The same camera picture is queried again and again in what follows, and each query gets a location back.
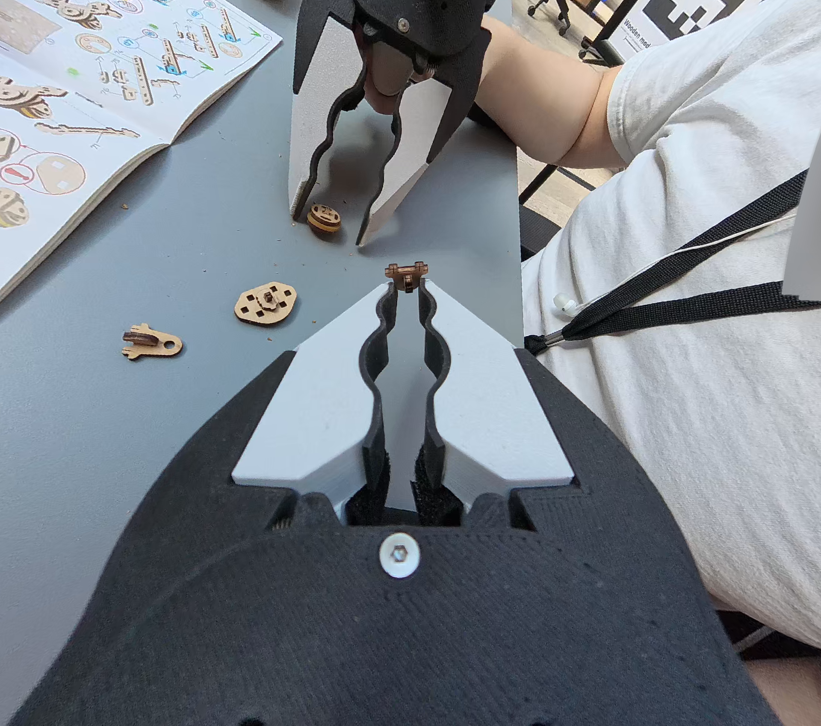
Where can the person's right forearm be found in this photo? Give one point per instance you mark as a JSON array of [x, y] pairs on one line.
[[545, 97]]

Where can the grey desk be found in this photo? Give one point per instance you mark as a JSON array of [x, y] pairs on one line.
[[192, 450]]

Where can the person's right hand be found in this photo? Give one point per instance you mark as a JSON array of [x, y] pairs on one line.
[[388, 75]]

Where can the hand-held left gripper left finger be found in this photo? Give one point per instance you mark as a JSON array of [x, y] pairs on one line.
[[301, 418]]

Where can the person's leg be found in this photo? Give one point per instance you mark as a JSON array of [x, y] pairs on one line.
[[795, 700]]

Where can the person in white shirt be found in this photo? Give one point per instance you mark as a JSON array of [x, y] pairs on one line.
[[673, 450]]

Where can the black desk leg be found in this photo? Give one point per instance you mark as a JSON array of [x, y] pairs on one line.
[[539, 183]]

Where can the oval wooden plate part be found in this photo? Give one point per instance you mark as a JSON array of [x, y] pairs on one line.
[[253, 308]]

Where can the open instruction booklet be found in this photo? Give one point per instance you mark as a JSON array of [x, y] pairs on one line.
[[192, 97]]

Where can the round wooden disc part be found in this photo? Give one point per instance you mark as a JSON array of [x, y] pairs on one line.
[[324, 219]]

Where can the small wooden hook part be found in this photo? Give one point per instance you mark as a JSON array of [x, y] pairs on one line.
[[405, 276], [157, 346]]

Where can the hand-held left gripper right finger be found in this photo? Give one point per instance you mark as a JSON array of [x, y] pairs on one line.
[[500, 418]]

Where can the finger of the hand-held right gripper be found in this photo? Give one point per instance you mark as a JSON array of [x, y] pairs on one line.
[[317, 97], [420, 136]]

